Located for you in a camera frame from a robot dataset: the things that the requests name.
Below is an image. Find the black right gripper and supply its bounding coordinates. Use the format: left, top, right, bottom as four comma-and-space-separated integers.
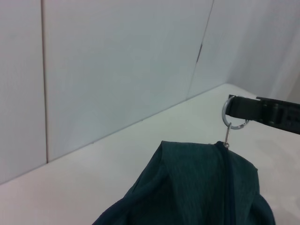
228, 94, 300, 136

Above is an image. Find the dark teal insulated lunch bag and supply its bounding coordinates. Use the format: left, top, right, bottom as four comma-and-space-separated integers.
91, 95, 278, 225

